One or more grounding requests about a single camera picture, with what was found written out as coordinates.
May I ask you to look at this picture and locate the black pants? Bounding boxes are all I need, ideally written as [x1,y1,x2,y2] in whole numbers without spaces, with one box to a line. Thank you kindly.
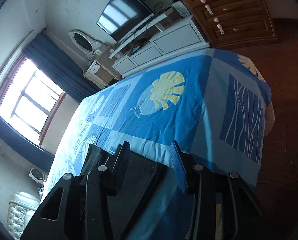
[80,144,117,176]

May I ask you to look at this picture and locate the white box fan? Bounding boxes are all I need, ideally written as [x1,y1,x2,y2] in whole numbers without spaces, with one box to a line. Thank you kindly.
[29,168,48,183]

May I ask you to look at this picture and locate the cream tufted leather headboard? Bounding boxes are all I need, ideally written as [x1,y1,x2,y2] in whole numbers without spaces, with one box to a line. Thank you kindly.
[6,191,40,239]

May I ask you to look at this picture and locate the left blue curtain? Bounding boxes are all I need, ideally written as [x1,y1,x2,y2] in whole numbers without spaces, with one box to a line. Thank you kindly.
[0,116,54,173]

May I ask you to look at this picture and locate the blue curtain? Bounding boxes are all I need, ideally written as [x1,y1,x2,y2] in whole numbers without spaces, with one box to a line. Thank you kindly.
[0,116,54,173]
[23,32,100,103]

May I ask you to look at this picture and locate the blue patterned bed sheet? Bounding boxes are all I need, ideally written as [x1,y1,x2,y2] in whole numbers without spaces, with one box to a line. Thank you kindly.
[42,48,273,240]

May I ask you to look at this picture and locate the white vanity dresser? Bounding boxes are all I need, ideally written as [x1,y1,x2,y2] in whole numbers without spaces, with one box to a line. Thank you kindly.
[83,44,122,89]

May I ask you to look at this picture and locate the right blue curtain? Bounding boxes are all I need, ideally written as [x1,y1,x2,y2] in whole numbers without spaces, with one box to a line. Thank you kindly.
[23,32,100,103]

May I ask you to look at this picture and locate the oval vanity mirror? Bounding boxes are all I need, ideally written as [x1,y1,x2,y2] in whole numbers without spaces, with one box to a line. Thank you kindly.
[68,30,102,59]

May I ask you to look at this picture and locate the white tv cabinet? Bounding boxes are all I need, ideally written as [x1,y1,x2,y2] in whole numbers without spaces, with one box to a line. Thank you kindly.
[113,15,209,77]

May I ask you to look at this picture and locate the black flat screen television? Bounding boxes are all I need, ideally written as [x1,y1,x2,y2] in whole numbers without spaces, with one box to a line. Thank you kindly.
[96,0,153,42]

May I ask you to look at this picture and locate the brown wooden wardrobe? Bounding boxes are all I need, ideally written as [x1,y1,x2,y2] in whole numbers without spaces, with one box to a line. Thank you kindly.
[181,0,277,49]

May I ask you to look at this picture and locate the window with red frame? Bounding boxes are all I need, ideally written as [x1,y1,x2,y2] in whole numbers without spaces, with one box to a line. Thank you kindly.
[0,54,65,146]

